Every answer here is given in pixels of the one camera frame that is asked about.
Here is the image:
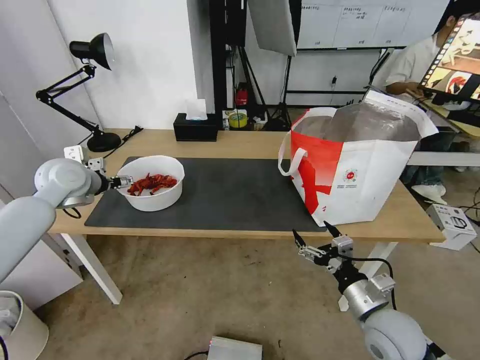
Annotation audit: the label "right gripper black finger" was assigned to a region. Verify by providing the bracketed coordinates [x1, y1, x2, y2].
[292, 228, 329, 266]
[324, 220, 344, 245]

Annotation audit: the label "white round bowl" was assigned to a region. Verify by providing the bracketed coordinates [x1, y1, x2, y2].
[116, 155, 186, 212]

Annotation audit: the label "white red takeout bag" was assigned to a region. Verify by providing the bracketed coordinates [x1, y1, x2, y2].
[277, 89, 440, 228]

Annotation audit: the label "white power strip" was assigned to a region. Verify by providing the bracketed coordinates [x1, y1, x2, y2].
[63, 145, 84, 163]

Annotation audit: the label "black tissue box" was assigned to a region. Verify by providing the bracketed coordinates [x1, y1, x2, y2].
[172, 98, 220, 143]

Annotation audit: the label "black desk mat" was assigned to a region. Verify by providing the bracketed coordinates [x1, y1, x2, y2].
[83, 157, 328, 233]

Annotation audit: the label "white cabinet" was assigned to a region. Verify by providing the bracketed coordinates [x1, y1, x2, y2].
[0, 187, 84, 313]

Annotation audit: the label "white printed cardboard box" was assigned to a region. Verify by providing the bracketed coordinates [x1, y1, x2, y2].
[426, 203, 478, 252]

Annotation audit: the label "silver flat device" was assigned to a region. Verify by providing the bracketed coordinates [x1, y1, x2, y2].
[207, 335, 264, 360]

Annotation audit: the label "wooden table white legs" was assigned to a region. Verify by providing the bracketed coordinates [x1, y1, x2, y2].
[47, 128, 447, 312]

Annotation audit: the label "yellow tape roll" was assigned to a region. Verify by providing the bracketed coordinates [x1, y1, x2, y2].
[228, 110, 249, 131]

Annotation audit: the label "black desk lamp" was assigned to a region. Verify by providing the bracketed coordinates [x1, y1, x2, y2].
[35, 32, 122, 153]

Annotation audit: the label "black light stand tripod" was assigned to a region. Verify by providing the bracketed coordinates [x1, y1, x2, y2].
[239, 44, 295, 132]

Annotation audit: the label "black metal rack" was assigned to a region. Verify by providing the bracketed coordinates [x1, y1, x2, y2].
[209, 0, 248, 131]

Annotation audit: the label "white waste bin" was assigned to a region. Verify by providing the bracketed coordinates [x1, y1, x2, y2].
[0, 290, 50, 360]

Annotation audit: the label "person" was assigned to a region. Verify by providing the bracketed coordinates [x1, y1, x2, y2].
[385, 4, 470, 206]

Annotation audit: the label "grey softbox light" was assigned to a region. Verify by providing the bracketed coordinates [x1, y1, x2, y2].
[247, 0, 303, 58]

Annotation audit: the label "computer monitor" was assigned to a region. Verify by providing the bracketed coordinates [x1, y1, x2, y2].
[417, 11, 480, 101]

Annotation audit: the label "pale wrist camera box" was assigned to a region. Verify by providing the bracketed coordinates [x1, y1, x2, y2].
[331, 235, 356, 261]

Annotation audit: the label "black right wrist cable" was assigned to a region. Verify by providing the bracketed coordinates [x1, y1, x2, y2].
[352, 256, 398, 313]

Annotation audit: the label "black plug and cable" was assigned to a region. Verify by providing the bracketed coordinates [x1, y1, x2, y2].
[103, 125, 144, 159]

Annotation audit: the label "whiteboard with black frame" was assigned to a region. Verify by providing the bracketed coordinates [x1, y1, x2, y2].
[295, 0, 452, 51]

